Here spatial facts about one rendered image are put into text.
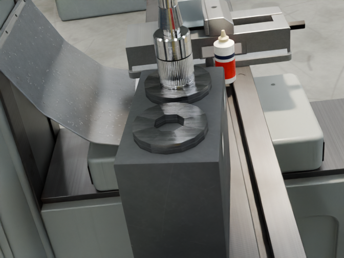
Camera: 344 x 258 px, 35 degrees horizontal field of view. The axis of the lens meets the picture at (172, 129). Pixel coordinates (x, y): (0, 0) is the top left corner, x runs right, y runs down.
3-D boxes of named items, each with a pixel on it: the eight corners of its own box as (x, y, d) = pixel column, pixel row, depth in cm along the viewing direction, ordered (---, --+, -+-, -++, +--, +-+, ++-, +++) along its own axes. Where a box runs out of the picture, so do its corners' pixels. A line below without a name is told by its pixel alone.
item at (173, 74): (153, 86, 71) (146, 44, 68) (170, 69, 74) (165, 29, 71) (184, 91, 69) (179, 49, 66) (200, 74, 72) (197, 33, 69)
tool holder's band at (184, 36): (146, 44, 68) (145, 37, 67) (165, 29, 71) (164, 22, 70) (179, 49, 66) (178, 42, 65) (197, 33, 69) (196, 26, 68)
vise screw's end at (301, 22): (303, 26, 119) (303, 18, 118) (305, 30, 117) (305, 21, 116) (284, 28, 119) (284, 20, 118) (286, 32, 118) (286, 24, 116)
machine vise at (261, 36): (279, 31, 126) (279, -15, 120) (292, 60, 114) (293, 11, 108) (131, 48, 128) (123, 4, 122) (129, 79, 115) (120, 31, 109)
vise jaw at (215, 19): (227, 11, 122) (226, -6, 120) (234, 34, 112) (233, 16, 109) (200, 14, 122) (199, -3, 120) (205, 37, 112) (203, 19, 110)
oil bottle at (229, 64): (234, 73, 112) (232, 24, 106) (237, 83, 109) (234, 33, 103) (215, 76, 112) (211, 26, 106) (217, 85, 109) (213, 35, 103)
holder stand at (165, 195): (231, 168, 87) (224, 57, 76) (229, 276, 69) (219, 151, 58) (157, 170, 89) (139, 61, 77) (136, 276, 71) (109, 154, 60)
